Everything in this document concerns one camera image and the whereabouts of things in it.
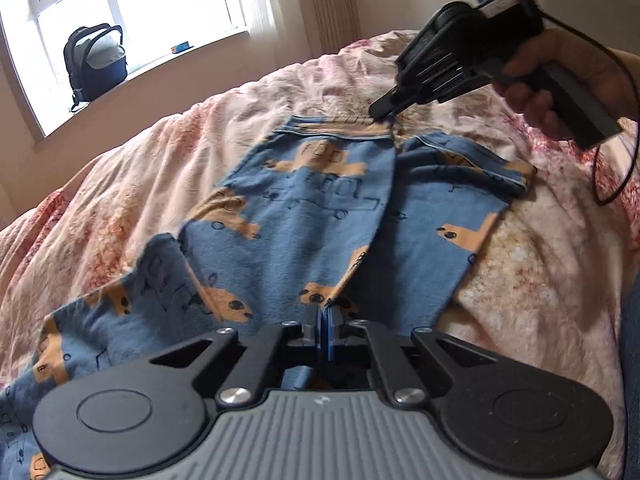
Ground blue printed pants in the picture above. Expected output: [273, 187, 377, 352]
[0, 114, 539, 480]

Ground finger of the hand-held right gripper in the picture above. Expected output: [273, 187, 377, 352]
[368, 87, 417, 119]

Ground black cable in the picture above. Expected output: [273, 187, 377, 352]
[537, 7, 632, 207]

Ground pink floral blanket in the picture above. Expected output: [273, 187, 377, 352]
[0, 29, 640, 480]

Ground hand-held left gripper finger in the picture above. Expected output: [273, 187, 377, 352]
[325, 304, 502, 407]
[149, 306, 326, 409]

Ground person's right hand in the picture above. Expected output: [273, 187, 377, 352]
[492, 26, 634, 141]

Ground dark blue backpack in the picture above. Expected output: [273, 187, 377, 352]
[63, 23, 129, 112]

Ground white framed window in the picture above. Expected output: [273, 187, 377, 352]
[0, 0, 252, 137]

